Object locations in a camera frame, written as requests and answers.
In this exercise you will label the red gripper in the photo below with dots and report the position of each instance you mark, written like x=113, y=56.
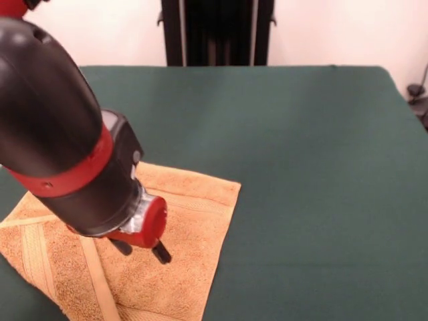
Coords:
x=154, y=220

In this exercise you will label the dark green table cloth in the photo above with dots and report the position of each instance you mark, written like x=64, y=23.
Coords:
x=334, y=167

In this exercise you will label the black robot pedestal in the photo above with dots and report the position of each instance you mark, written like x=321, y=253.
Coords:
x=217, y=33

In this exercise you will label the orange terry towel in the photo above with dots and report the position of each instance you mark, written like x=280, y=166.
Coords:
x=187, y=234

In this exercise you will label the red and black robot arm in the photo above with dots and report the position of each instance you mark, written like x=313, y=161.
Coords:
x=50, y=117

